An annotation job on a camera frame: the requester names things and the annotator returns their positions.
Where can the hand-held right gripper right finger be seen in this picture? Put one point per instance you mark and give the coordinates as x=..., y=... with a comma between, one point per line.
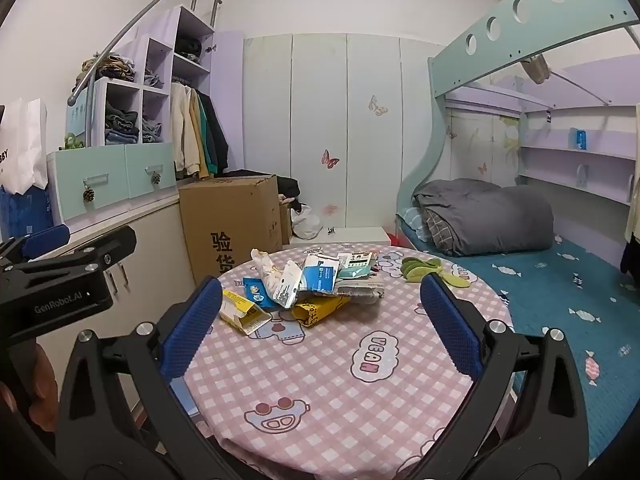
x=450, y=330

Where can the white plastic bag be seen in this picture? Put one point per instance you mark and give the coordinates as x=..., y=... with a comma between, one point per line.
x=306, y=225

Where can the green toy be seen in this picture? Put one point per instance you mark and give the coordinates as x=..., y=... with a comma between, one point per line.
x=71, y=143

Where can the wide teal drawer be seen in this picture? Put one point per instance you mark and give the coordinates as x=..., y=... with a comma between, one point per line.
x=85, y=170

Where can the dark folded clothes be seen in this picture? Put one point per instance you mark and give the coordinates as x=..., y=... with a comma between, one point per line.
x=122, y=122

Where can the metal handrail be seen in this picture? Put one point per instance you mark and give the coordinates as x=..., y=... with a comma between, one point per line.
x=150, y=2

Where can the teal hanging shirt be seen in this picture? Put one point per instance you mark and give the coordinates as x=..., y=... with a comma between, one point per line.
x=201, y=125

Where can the blue snack packet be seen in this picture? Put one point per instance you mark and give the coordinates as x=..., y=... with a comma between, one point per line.
x=254, y=290

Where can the white printed card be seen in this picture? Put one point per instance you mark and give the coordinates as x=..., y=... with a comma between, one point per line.
x=361, y=259

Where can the pink butterfly sticker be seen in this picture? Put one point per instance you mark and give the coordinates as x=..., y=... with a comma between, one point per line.
x=330, y=159

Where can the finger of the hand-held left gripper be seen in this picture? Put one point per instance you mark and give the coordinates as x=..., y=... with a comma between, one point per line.
x=100, y=250
x=47, y=240

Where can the striped pillow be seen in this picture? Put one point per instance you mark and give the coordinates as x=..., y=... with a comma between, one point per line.
x=411, y=222

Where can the yellow carton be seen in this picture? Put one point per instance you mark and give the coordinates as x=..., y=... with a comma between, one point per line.
x=240, y=310

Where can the blue candy print bedsheet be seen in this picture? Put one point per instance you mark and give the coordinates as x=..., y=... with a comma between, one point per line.
x=575, y=300

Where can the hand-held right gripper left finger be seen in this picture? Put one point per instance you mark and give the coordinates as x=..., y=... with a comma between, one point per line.
x=192, y=330

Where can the white wrapper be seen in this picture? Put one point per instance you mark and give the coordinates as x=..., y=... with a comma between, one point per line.
x=280, y=280

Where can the lilac stair shelf unit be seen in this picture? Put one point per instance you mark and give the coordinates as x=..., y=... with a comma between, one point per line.
x=160, y=50

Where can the white green packet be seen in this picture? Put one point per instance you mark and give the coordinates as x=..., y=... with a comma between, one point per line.
x=352, y=273

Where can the blue bag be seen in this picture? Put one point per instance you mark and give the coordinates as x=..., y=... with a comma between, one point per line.
x=25, y=212

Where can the white paper bag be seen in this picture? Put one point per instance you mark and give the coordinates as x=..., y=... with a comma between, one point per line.
x=22, y=145

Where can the white wardrobe doors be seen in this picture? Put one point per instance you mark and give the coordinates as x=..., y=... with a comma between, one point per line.
x=310, y=110

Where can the teal bunk bed frame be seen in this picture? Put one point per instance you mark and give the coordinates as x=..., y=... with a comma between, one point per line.
x=500, y=25

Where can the cream hanging jacket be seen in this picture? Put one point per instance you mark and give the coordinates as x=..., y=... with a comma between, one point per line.
x=182, y=130

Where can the cream and black hanging garments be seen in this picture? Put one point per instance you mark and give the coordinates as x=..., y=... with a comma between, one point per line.
x=631, y=230

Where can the lilac wall shelves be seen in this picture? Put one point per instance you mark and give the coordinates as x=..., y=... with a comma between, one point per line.
x=575, y=160

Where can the black hanging coat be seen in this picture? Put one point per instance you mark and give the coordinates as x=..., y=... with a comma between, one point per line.
x=217, y=135

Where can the small blue box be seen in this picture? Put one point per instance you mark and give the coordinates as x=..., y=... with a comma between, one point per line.
x=581, y=139

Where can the large cardboard box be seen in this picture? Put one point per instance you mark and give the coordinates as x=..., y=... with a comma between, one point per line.
x=225, y=220

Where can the brown folded clothes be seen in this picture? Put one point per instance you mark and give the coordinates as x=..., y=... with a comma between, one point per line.
x=107, y=67

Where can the yellow dotted packet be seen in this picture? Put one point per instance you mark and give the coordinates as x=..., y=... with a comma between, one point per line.
x=315, y=312

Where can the black clothes pile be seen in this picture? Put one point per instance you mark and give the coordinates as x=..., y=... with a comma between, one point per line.
x=287, y=187

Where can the white blue box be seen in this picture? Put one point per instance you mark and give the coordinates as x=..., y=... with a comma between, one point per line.
x=320, y=272

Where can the cream cabinet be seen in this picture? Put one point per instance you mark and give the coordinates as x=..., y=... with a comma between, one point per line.
x=150, y=240

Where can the blue folded clothes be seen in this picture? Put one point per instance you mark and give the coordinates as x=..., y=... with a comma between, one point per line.
x=152, y=131

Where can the pine cone ornament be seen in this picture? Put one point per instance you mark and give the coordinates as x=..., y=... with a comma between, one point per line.
x=90, y=194
x=156, y=178

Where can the white butterfly sticker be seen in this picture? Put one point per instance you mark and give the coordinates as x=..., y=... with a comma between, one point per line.
x=378, y=105

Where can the narrow teal drawer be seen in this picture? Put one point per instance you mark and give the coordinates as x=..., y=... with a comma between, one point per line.
x=150, y=160

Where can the person's left hand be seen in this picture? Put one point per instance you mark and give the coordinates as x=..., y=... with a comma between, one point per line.
x=45, y=380

